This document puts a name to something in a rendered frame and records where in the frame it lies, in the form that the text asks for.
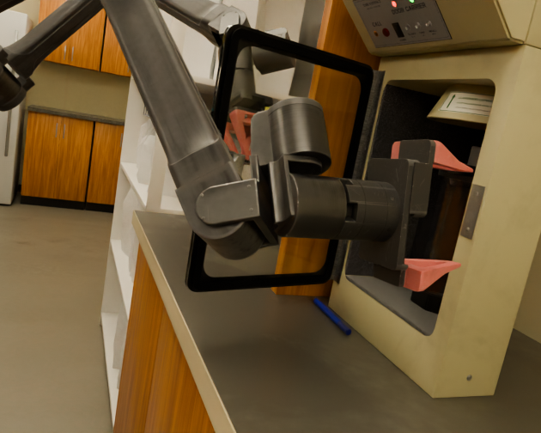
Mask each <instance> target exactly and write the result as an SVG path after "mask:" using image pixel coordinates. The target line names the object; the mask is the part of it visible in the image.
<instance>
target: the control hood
mask: <svg viewBox="0 0 541 433"><path fill-rule="evenodd" d="M435 1H436V2H437V4H438V7H439V9H440V11H441V14H442V16H443V19H444V21H445V23H446V25H447V28H448V31H449V33H450V34H451V37H452V39H451V40H437V41H430V42H423V43H416V44H409V45H401V46H388V47H380V48H375V46H374V43H373V41H372V40H371V38H370V36H369V34H368V31H367V29H366V28H365V26H364V24H363V22H362V19H361V17H360V16H359V14H358V12H357V10H356V7H355V5H354V4H353V0H343V3H344V5H345V7H346V9H347V10H348V12H349V14H350V17H351V19H352V21H353V22H354V24H355V25H356V28H357V30H358V32H359V34H360V35H361V37H362V40H363V42H364V44H365V46H366V47H367V49H368V52H370V53H371V54H372V55H375V56H379V57H385V56H395V55H405V54H415V53H425V52H443V51H453V50H463V49H472V48H482V47H492V46H511V45H520V44H522V43H523V42H525V40H526V34H527V31H528V28H529V24H530V20H531V17H532V12H533V8H534V4H535V1H536V0H435Z"/></svg>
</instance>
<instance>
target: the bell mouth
mask: <svg viewBox="0 0 541 433"><path fill-rule="evenodd" d="M494 97H495V87H490V86H483V85H473V84H452V85H450V86H449V87H448V88H447V90H446V91H445V93H444V94H443V96H442V97H441V98H440V99H439V100H438V102H437V103H436V104H435V106H434V107H433V109H432V110H431V112H430V113H429V115H428V116H427V118H428V119H432V120H434V121H438V122H441V123H446V124H450V125H458V126H463V127H467V128H472V129H477V130H482V131H486V127H487V124H488V120H489V114H490V111H491V108H492V104H493V100H494Z"/></svg>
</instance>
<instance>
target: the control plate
mask: <svg viewBox="0 0 541 433"><path fill-rule="evenodd" d="M392 1H395V2H396V3H397V7H396V8H395V7H393V6H392ZM353 4H354V5H355V7H356V10H357V12H358V14H359V16H360V17H361V19H362V22H363V24H364V26H365V28H366V29H367V31H368V34H369V36H370V38H371V40H372V41H373V43H374V46H375V48H380V47H388V46H401V45H409V44H416V43H423V42H430V41H437V40H451V39H452V37H451V34H450V33H449V31H448V28H447V25H446V23H445V21H444V19H443V16H442V14H441V11H440V9H439V7H438V4H437V2H436V1H435V0H415V2H414V3H411V2H410V0H353ZM427 21H431V23H432V26H431V27H430V26H428V27H427V26H426V24H427ZM395 22H398V24H399V26H400V28H401V30H402V32H403V34H404V37H401V38H399V37H398V36H397V34H396V32H395V30H394V28H393V26H392V23H395ZM417 22H418V23H420V25H421V27H420V28H416V23H417ZM407 24H409V25H410V27H411V29H410V30H409V29H408V30H406V29H405V28H406V25H407ZM383 28H387V29H388V31H389V33H390V35H389V36H388V37H386V36H385V35H384V34H383V33H382V29H383ZM374 31H376V32H377V33H378V35H379V36H378V37H376V36H375V35H374Z"/></svg>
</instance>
